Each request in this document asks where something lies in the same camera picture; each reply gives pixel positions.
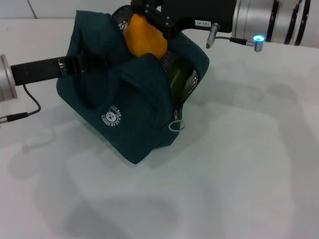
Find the dark teal lunch bag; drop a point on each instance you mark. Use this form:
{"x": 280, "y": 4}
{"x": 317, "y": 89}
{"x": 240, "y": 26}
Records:
{"x": 129, "y": 112}

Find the orange yellow pear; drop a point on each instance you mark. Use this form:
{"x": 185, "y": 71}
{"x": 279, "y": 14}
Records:
{"x": 144, "y": 37}

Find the green cucumber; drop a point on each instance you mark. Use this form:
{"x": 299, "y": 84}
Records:
{"x": 178, "y": 77}

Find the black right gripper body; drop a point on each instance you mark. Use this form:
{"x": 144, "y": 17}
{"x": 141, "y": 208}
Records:
{"x": 199, "y": 12}

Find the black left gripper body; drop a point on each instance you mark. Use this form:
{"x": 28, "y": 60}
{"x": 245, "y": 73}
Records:
{"x": 37, "y": 71}

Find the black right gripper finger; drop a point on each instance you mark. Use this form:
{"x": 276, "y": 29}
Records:
{"x": 144, "y": 5}
{"x": 162, "y": 25}

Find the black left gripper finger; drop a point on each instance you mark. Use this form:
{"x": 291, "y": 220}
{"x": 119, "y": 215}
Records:
{"x": 99, "y": 62}

